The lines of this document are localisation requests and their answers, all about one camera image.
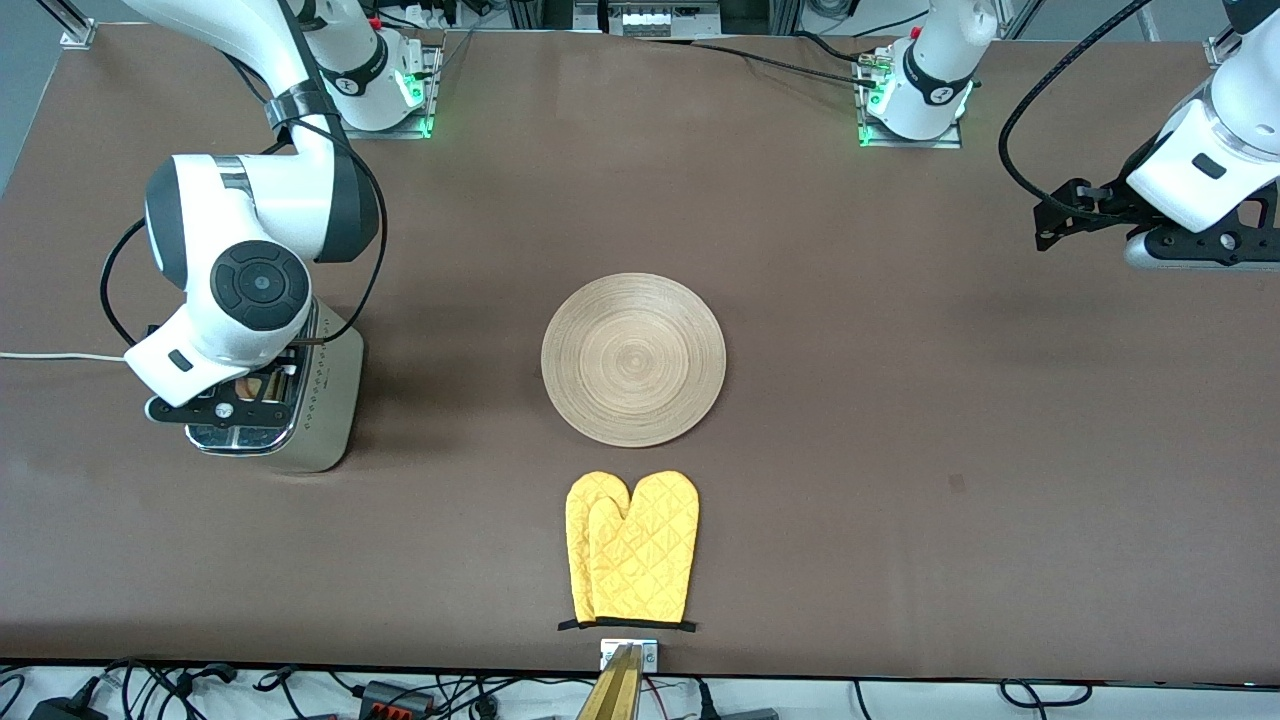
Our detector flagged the round wooden plate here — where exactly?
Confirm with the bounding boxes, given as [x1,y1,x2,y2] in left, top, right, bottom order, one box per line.
[541,272,728,448]

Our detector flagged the silver two-slot toaster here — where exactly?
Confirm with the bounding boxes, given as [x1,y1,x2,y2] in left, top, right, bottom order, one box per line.
[183,298,366,474]

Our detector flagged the black and orange connector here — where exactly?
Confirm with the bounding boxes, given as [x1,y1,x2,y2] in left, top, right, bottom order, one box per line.
[358,681,438,717]

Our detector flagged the white power strip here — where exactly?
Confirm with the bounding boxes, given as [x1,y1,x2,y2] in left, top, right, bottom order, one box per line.
[608,0,723,37]

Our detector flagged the black plug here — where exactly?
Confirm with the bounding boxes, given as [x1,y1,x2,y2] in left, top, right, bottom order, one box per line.
[698,680,781,720]

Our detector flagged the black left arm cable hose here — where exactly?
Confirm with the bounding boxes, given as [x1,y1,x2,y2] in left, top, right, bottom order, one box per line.
[997,0,1153,217]

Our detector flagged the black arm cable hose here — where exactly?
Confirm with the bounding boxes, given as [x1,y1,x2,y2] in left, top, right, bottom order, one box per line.
[99,55,389,348]
[997,0,1153,217]

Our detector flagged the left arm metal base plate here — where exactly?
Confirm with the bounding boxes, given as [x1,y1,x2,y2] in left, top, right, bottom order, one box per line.
[855,48,964,150]

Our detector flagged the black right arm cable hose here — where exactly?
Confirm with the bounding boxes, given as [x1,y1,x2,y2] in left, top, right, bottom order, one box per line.
[99,55,389,348]

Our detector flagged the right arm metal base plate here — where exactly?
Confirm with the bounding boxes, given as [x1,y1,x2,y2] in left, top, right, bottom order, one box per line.
[340,40,443,141]

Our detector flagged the black cable on table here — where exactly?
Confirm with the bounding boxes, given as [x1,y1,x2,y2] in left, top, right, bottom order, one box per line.
[640,30,883,89]

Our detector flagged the golden camera stand profile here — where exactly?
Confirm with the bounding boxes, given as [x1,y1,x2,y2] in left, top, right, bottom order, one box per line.
[577,645,642,720]

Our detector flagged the silver mounting bracket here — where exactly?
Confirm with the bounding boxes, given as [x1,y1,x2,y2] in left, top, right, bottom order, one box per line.
[600,640,660,673]

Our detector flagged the black cable loop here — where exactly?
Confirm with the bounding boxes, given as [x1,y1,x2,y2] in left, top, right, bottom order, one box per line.
[1000,679,1093,709]

